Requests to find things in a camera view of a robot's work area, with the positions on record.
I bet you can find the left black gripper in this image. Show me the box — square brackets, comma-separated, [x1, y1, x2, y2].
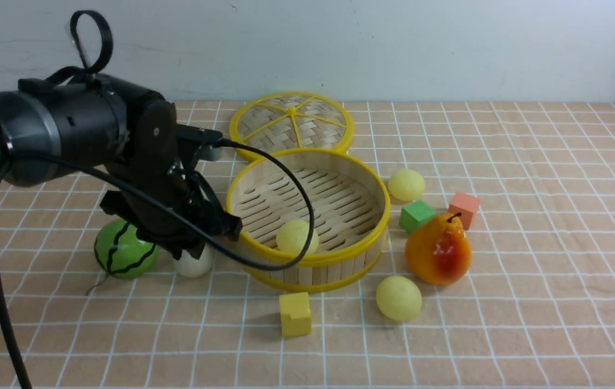
[101, 100, 242, 258]

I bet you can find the white bun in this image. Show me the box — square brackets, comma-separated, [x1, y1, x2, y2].
[172, 244, 216, 279]

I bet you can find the pale yellow bun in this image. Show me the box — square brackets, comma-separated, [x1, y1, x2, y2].
[375, 276, 423, 322]
[276, 219, 319, 256]
[387, 169, 426, 202]

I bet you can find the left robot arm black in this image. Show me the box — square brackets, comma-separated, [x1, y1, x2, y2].
[0, 75, 242, 241]

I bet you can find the bamboo steamer tray yellow rim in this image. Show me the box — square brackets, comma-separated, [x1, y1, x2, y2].
[225, 148, 392, 293]

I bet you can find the green toy watermelon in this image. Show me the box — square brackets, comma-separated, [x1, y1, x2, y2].
[93, 219, 159, 280]

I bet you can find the yellow foam block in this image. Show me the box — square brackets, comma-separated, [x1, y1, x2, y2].
[278, 292, 312, 338]

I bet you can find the green foam cube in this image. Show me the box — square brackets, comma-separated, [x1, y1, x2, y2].
[399, 200, 438, 235]

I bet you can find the orange red toy pear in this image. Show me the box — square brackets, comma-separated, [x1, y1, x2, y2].
[404, 212, 472, 286]

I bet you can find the salmon pink foam cube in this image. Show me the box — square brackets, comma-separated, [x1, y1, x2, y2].
[448, 191, 481, 231]

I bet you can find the checkered tan tablecloth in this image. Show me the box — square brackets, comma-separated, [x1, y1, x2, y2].
[0, 102, 615, 388]

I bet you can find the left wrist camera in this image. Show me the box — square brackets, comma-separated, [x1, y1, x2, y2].
[176, 124, 233, 165]

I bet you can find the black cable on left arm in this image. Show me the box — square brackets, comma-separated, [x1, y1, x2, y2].
[0, 10, 315, 389]

